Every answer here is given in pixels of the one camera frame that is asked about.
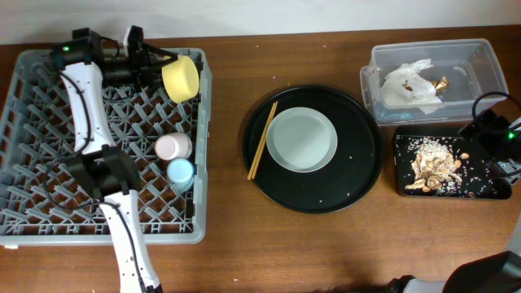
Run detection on black rectangular tray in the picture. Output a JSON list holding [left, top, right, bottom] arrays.
[[392, 125, 512, 199]]

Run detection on grey plastic dishwasher rack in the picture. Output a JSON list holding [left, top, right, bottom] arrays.
[[1, 48, 212, 247]]

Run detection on grey round plate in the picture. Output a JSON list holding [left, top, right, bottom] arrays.
[[266, 107, 339, 173]]

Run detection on yellow plastic bowl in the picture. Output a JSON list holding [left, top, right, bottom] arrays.
[[161, 55, 199, 103]]

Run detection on gold foil wrapper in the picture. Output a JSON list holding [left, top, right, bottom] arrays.
[[431, 77, 449, 94]]

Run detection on white paper napkin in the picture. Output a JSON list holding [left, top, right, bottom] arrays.
[[380, 59, 441, 115]]

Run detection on wooden chopstick lower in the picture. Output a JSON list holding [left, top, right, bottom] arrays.
[[250, 101, 280, 180]]

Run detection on clear plastic waste bin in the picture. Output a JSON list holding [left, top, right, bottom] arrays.
[[360, 39, 508, 125]]

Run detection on wooden chopstick upper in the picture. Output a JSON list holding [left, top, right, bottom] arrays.
[[247, 100, 278, 180]]

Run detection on wooden chopstick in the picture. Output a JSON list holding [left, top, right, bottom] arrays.
[[247, 100, 278, 180], [250, 101, 280, 180]]

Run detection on pink plastic cup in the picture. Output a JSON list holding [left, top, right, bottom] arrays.
[[154, 133, 193, 160]]

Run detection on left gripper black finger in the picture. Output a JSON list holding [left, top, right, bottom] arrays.
[[142, 44, 178, 65], [141, 69, 163, 90]]

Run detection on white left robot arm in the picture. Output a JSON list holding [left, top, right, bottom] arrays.
[[50, 25, 177, 292]]

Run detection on peanut shells and rice waste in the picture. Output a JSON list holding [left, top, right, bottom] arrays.
[[395, 135, 495, 198]]

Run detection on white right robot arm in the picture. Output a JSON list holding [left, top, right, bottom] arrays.
[[384, 109, 520, 292]]

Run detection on light blue plastic cup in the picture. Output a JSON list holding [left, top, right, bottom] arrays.
[[167, 158, 195, 192]]

